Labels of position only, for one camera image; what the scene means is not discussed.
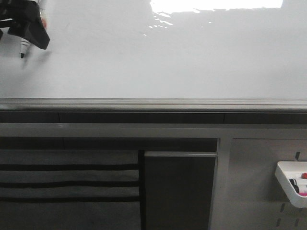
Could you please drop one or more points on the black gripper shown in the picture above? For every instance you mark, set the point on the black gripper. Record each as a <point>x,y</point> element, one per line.
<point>22,19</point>

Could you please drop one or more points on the white taped whiteboard marker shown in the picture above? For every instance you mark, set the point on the white taped whiteboard marker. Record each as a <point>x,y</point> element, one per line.
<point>26,44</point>

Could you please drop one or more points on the grey fabric pocket organizer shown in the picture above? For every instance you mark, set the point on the grey fabric pocket organizer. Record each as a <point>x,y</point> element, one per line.
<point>72,190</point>

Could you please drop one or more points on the dark grey panel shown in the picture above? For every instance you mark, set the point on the dark grey panel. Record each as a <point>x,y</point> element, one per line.
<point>178,191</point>

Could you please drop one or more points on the white plastic marker tray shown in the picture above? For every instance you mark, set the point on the white plastic marker tray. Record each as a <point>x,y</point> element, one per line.
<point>286,170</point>

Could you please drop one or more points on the black capped marker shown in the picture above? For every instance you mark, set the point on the black capped marker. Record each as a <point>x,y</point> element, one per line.
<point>297,183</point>

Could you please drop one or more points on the red capped marker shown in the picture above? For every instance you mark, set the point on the red capped marker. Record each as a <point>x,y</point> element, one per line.
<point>302,175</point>

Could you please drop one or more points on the white whiteboard with aluminium frame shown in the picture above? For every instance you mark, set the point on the white whiteboard with aluminium frame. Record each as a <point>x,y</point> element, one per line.
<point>162,55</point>

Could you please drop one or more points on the grey whiteboard stand frame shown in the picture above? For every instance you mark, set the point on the grey whiteboard stand frame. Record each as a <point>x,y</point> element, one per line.
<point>246,194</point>

